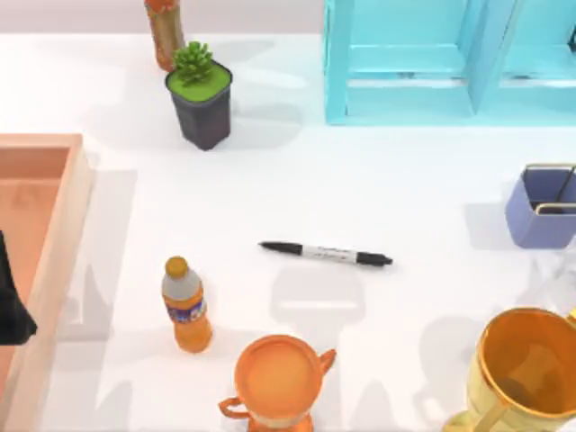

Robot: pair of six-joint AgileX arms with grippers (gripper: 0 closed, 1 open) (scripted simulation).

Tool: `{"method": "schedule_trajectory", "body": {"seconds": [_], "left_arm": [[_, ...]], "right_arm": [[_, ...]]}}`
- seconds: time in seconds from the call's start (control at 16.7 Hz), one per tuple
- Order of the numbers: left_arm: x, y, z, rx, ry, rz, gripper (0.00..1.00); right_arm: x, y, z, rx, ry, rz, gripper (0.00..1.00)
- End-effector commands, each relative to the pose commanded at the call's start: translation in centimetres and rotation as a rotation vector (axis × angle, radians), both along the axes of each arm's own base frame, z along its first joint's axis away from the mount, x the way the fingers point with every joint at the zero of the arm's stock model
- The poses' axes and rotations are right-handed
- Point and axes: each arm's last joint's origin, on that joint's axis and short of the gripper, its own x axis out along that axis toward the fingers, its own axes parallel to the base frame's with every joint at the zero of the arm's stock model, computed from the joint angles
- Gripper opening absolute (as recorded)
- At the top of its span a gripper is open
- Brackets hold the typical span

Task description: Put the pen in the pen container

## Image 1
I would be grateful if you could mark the black and white marker pen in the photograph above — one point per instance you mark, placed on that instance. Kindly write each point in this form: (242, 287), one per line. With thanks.
(328, 254)

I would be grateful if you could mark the dark pot with green plant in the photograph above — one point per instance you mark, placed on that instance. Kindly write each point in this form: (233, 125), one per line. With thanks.
(204, 105)

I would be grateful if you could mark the small orange soda bottle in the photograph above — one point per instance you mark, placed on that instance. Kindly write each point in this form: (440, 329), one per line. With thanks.
(186, 310)

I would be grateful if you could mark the orange trophy cup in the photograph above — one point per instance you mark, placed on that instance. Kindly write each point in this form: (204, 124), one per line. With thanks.
(276, 387)

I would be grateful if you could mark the light blue rack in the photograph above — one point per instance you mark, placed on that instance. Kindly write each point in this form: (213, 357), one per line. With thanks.
(405, 90)

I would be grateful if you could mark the tall orange bottle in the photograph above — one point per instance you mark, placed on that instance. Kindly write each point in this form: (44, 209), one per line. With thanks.
(165, 31)

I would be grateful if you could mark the salmon shallow box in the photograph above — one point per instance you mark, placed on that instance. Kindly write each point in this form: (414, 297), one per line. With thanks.
(49, 216)

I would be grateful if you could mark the gold trophy cup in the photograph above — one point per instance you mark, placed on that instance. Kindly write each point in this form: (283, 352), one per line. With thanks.
(517, 373)

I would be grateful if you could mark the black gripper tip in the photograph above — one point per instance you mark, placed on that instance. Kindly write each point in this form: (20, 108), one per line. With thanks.
(11, 310)

